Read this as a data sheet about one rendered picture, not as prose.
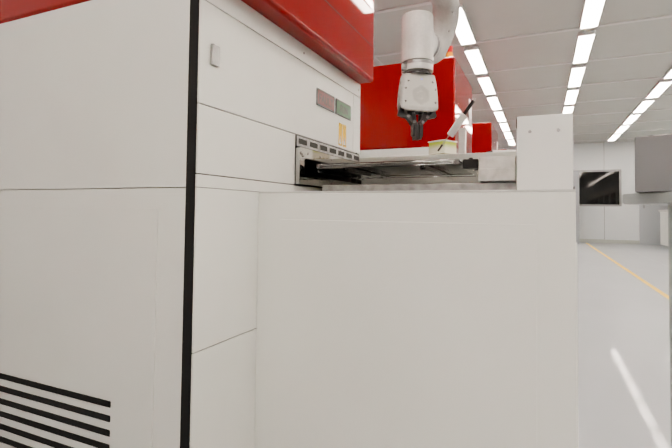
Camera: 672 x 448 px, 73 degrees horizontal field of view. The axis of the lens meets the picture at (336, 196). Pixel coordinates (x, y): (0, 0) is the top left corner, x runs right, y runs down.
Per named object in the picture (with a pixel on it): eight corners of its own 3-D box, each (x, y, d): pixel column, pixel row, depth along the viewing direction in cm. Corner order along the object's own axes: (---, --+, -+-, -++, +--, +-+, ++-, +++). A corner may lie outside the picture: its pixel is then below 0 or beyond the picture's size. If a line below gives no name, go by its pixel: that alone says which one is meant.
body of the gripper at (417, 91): (403, 65, 117) (403, 109, 117) (441, 68, 119) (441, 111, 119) (394, 74, 124) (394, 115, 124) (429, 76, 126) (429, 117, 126)
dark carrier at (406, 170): (321, 167, 121) (321, 165, 121) (367, 177, 152) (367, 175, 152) (453, 163, 107) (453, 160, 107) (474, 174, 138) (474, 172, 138)
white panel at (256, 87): (185, 187, 84) (190, -26, 86) (352, 199, 158) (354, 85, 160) (199, 186, 83) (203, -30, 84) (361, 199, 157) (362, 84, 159)
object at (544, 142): (516, 191, 85) (516, 116, 85) (526, 199, 135) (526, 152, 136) (573, 190, 81) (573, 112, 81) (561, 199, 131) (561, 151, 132)
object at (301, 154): (293, 184, 117) (294, 147, 117) (357, 191, 157) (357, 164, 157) (300, 183, 116) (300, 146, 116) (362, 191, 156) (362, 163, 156)
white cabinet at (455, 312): (251, 572, 98) (257, 193, 101) (388, 403, 186) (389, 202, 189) (590, 709, 72) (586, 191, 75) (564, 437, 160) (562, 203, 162)
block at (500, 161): (478, 169, 106) (478, 156, 106) (480, 170, 109) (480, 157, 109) (515, 168, 102) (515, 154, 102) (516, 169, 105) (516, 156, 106)
